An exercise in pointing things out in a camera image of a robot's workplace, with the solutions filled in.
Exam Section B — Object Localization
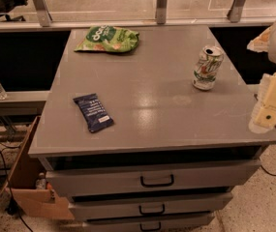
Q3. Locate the green rice chip bag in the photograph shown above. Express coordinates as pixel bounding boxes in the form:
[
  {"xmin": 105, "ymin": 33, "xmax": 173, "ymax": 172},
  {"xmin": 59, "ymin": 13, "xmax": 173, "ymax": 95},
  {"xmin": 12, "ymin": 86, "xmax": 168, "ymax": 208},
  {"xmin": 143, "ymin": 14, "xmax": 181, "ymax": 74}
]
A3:
[{"xmin": 75, "ymin": 25, "xmax": 139, "ymax": 53}]

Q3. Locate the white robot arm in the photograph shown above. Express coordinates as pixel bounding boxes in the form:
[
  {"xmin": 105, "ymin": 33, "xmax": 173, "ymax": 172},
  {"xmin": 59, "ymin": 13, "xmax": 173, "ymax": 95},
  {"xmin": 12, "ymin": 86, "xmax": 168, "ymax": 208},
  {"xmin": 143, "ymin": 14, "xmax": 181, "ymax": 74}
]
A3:
[{"xmin": 247, "ymin": 21, "xmax": 276, "ymax": 133}]

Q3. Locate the white green soda can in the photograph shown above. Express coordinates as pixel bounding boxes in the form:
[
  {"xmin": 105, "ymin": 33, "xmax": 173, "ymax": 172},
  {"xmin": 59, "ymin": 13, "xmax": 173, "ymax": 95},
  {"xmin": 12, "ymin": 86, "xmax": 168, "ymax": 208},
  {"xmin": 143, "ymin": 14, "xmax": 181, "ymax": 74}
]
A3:
[{"xmin": 193, "ymin": 45, "xmax": 224, "ymax": 91}]

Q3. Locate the middle grey drawer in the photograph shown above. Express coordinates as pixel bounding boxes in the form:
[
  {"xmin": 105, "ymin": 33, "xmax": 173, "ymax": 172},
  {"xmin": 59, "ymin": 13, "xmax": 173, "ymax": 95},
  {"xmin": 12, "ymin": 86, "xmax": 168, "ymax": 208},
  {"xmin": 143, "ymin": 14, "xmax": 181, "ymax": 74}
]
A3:
[{"xmin": 69, "ymin": 192, "xmax": 232, "ymax": 220}]

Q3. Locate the grey drawer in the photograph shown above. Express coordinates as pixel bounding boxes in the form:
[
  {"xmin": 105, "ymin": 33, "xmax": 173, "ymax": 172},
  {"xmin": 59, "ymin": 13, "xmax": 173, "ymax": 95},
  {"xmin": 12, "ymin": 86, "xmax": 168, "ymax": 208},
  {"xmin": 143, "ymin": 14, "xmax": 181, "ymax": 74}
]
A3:
[
  {"xmin": 69, "ymin": 192, "xmax": 232, "ymax": 220},
  {"xmin": 83, "ymin": 212, "xmax": 214, "ymax": 232},
  {"xmin": 46, "ymin": 159, "xmax": 261, "ymax": 197}
]

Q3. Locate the grey drawer cabinet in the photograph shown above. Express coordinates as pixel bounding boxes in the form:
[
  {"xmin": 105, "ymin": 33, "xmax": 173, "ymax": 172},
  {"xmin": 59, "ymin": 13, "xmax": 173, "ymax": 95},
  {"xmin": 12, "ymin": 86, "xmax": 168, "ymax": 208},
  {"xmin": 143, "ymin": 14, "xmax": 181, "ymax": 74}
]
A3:
[{"xmin": 28, "ymin": 25, "xmax": 276, "ymax": 232}]

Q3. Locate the bottom grey drawer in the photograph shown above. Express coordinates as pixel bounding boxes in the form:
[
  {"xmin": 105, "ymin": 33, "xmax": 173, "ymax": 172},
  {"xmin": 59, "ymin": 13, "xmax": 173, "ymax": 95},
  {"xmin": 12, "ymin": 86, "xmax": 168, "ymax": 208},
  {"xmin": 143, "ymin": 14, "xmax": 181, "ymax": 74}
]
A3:
[{"xmin": 83, "ymin": 212, "xmax": 214, "ymax": 232}]

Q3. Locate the top grey drawer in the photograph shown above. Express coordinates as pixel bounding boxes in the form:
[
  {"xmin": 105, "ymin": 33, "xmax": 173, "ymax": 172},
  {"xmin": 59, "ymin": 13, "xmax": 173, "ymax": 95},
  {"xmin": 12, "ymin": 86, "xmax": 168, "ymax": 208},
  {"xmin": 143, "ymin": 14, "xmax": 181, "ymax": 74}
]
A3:
[{"xmin": 46, "ymin": 159, "xmax": 261, "ymax": 197}]

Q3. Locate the blue snack bar wrapper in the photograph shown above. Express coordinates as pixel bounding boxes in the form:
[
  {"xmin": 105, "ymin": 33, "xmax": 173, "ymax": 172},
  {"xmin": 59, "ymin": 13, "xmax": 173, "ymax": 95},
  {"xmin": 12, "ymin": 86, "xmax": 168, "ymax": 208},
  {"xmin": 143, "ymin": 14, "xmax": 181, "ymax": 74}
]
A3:
[{"xmin": 73, "ymin": 94, "xmax": 114, "ymax": 133}]

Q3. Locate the brown cardboard box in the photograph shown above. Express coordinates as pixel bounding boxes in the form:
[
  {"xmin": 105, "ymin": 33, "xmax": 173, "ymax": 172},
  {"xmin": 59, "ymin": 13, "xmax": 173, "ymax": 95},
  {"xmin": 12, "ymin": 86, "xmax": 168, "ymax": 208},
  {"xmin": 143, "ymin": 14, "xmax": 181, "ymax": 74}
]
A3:
[{"xmin": 4, "ymin": 116, "xmax": 74, "ymax": 220}]

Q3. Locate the metal window frame rail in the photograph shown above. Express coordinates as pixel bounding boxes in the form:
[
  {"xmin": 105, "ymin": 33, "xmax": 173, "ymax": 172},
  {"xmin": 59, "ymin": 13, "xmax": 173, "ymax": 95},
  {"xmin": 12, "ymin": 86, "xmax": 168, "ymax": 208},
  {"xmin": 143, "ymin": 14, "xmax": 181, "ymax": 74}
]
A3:
[{"xmin": 0, "ymin": 0, "xmax": 276, "ymax": 34}]

